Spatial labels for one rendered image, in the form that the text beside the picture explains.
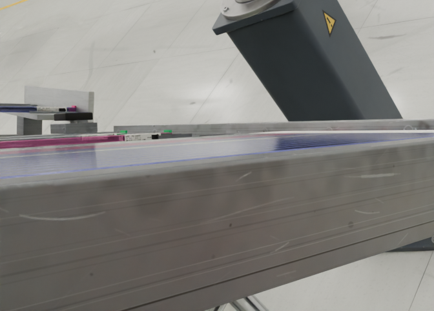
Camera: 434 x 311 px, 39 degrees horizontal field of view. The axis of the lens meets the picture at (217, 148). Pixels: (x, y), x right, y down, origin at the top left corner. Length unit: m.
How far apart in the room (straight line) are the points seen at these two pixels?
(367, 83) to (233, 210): 1.06
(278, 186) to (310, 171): 0.02
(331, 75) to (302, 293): 0.62
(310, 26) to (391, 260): 0.64
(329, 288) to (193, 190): 1.31
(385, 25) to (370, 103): 0.99
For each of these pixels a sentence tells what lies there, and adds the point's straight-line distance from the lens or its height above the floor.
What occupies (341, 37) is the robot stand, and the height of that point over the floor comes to 0.54.
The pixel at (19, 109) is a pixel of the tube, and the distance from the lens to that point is 1.19.
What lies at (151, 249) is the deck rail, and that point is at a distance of 0.24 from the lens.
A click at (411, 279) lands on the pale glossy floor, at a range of 1.47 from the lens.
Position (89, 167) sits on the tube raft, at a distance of 0.27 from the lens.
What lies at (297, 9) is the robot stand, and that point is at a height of 0.67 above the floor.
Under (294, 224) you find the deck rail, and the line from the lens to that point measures 0.30.
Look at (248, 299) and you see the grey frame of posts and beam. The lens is 1.33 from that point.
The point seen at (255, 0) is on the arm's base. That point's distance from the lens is 1.15.
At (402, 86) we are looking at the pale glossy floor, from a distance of 1.95.
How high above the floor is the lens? 1.14
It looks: 31 degrees down
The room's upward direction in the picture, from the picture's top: 39 degrees counter-clockwise
